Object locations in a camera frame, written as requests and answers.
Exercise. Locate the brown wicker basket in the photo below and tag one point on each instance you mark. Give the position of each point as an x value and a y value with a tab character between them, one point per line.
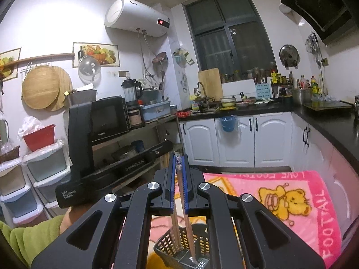
9	154

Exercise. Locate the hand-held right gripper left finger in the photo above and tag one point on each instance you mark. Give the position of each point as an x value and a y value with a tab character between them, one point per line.
172	190

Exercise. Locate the dark green utensil holder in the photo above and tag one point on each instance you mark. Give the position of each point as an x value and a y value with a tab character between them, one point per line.
165	239

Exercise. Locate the small steel kettle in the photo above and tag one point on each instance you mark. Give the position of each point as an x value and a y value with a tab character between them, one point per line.
356	106

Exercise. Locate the white plastic drawer unit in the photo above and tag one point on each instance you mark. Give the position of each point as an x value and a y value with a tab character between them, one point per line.
16	190
45	165

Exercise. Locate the light blue knife block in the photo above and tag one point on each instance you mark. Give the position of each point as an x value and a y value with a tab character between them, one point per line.
263	92

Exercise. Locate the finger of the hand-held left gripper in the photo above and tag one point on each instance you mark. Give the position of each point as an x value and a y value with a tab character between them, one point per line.
160	150

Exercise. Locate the single plastic-wrapped chopstick pair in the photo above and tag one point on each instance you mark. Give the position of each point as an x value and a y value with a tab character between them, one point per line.
179	179

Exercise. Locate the person's left forearm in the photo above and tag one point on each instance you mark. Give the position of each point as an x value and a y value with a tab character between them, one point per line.
28	241

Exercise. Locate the grey metal container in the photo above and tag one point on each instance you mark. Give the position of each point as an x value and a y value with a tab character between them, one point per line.
81	98

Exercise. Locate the wall power socket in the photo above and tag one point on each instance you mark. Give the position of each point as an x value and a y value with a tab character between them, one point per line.
324	62

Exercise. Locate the round wooden board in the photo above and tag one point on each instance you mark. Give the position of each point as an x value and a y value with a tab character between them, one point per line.
66	86

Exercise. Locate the hanging reddish pan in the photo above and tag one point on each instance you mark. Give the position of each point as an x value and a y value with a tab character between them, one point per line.
160	58

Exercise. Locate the wooden cutting board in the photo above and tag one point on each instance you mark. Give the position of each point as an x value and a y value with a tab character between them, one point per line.
210	84

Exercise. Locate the black kitchen countertop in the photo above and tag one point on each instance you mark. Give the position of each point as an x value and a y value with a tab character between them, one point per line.
322	120

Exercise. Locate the blue plastic bag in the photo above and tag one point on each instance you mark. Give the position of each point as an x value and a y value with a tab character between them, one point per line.
227	124

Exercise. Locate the row of spice jars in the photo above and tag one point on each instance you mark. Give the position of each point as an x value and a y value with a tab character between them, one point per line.
238	76

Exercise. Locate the blender with brown base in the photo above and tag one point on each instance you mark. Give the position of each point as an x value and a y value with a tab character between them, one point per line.
130	91

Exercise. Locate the cluster of oil bottles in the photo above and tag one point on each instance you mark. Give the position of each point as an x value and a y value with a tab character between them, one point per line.
314	86

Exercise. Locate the round bamboo board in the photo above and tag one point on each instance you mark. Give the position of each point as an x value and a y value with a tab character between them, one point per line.
39	88

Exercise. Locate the glass pot lid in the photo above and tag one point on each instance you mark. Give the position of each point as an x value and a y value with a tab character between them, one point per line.
89	67

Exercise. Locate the dark framed window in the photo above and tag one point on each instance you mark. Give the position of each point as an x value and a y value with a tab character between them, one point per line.
232	33

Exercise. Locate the white plastic bag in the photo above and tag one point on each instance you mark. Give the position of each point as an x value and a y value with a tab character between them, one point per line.
29	124

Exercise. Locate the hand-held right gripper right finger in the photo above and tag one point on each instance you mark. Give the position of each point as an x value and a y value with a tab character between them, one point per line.
186	190

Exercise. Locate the steel mixing pot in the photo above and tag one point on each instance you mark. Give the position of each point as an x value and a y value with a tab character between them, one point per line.
301	98

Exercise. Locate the black range hood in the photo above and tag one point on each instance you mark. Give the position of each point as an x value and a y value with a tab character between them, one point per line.
317	0

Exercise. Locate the wall mounted utensil caddy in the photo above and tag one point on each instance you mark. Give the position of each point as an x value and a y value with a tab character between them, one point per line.
183	57

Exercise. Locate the metal shelf rack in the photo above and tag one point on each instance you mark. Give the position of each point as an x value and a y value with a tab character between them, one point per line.
165	119

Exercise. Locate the stacked steel pots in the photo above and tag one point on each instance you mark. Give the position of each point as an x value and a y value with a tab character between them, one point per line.
126	152

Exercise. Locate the red plastic basin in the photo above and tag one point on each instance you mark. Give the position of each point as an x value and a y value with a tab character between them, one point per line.
39	140

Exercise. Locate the hanging small kitchen tools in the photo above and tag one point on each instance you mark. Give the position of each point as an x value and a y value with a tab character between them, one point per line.
312	43

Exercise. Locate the steel faucet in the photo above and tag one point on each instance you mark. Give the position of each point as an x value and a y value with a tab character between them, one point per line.
200	85

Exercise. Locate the light blue plastic box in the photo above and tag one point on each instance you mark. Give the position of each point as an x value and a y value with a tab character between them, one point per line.
155	112

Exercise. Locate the pink printed bear blanket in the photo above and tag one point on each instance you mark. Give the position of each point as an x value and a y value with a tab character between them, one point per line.
308	243

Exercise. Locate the wooden rolling pin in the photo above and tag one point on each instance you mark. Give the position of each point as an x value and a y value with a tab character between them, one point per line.
42	58

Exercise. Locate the white water heater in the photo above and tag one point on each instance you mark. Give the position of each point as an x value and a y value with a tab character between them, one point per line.
131	14

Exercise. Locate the steel pot lid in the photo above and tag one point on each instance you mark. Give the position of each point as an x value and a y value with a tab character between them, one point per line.
289	54

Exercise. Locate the bowl of yellow food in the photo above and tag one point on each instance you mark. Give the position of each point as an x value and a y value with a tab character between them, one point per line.
227	103

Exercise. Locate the black microwave oven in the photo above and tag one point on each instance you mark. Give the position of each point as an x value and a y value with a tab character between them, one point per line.
108	117

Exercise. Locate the fruit wall poster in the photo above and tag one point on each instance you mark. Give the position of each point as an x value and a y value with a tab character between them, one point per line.
8	61
98	51

